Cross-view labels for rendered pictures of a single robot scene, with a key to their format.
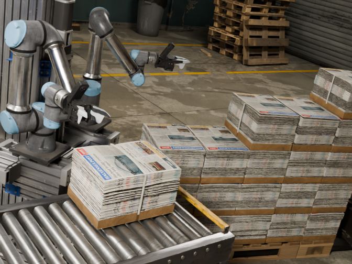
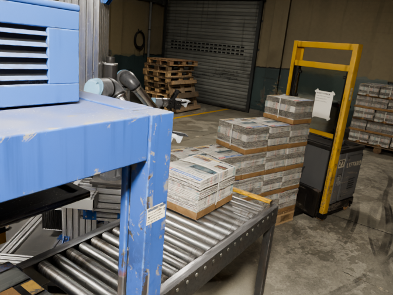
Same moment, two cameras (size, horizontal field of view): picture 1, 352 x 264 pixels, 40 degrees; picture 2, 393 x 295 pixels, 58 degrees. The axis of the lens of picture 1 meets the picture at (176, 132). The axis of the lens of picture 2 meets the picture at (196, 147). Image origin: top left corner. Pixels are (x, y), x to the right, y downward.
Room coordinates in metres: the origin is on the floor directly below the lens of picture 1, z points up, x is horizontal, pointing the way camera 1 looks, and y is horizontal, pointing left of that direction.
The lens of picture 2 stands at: (0.02, 0.71, 1.69)
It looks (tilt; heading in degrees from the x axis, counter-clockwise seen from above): 16 degrees down; 345
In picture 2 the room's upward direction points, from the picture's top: 5 degrees clockwise
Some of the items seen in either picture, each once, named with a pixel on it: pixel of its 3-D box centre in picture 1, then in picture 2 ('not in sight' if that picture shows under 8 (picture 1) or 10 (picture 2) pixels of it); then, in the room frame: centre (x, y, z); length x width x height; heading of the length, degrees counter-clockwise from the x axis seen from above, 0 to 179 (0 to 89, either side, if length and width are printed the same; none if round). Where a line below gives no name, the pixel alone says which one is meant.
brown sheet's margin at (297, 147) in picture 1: (296, 135); (263, 141); (3.05, -0.79, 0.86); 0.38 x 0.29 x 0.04; 24
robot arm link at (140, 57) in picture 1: (139, 56); (155, 102); (2.90, 0.31, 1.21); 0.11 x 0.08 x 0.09; 101
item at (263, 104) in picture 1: (264, 103); (243, 123); (2.94, -0.51, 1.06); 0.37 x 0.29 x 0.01; 24
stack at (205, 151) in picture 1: (223, 194); (225, 191); (2.88, -0.39, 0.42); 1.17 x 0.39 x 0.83; 113
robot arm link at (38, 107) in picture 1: (42, 117); not in sight; (2.23, 0.67, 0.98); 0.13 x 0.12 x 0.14; 140
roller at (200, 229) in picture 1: (179, 211); (232, 199); (1.95, -0.09, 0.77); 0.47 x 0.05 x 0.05; 41
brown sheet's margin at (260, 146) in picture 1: (256, 134); (241, 144); (2.93, -0.51, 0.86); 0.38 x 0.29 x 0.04; 24
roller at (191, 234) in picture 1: (168, 214); (227, 202); (1.91, -0.04, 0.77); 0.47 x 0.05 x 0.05; 41
